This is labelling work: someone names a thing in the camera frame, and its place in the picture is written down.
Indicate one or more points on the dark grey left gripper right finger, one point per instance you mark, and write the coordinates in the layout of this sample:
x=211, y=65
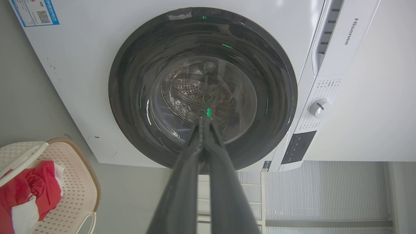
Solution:
x=227, y=195

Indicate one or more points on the red and white garment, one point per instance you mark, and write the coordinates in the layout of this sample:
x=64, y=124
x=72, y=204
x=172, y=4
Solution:
x=32, y=191

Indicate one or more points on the dark round washing machine door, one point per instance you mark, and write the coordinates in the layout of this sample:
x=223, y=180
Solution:
x=202, y=87

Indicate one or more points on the white Hisense washing machine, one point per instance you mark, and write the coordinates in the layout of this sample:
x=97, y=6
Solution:
x=81, y=65

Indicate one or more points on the white window blind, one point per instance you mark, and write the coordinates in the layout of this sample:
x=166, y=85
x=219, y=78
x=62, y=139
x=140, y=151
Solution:
x=325, y=195

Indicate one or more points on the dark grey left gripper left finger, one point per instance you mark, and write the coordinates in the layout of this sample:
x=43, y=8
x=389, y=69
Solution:
x=180, y=191

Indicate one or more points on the white washing machine dial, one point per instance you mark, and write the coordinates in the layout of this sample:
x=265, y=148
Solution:
x=319, y=107

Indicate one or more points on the blue energy label sticker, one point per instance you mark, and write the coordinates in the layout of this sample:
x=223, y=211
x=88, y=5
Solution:
x=35, y=11

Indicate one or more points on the cream perforated laundry basket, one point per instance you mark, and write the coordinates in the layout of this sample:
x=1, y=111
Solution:
x=71, y=182

